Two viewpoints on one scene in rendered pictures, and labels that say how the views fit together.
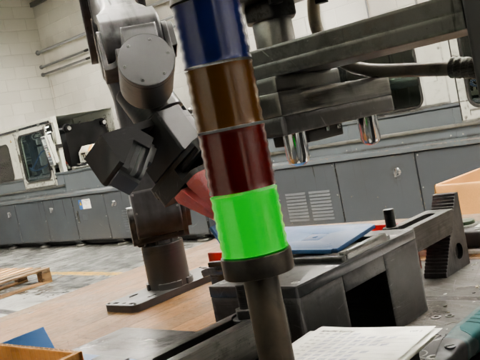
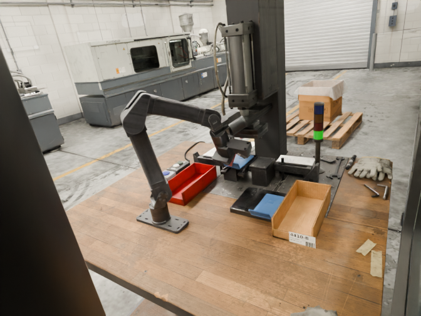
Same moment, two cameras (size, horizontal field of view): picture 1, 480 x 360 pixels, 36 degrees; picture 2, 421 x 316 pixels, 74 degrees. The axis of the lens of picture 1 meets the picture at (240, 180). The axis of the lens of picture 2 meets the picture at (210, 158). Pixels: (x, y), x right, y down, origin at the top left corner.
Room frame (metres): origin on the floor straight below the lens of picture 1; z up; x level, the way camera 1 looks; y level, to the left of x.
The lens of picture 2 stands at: (0.99, 0.99, 1.48)
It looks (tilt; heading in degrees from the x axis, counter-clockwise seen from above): 23 degrees down; 263
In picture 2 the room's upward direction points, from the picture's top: 8 degrees counter-clockwise
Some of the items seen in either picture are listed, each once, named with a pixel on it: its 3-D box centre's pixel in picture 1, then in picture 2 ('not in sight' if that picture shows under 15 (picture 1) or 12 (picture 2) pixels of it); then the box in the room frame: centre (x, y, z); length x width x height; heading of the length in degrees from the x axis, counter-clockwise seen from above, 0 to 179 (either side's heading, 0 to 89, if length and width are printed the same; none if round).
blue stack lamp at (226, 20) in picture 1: (211, 33); (319, 108); (0.41, 0.00, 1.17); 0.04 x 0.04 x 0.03
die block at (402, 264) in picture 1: (326, 303); (249, 170); (0.69, -0.06, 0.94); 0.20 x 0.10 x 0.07; 138
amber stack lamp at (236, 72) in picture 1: (224, 96); (318, 117); (0.41, 0.00, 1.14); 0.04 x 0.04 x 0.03
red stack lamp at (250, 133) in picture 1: (236, 159); (318, 125); (0.41, 0.00, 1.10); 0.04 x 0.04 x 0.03
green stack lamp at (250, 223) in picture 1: (249, 221); (317, 133); (0.41, 0.00, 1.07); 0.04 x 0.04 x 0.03
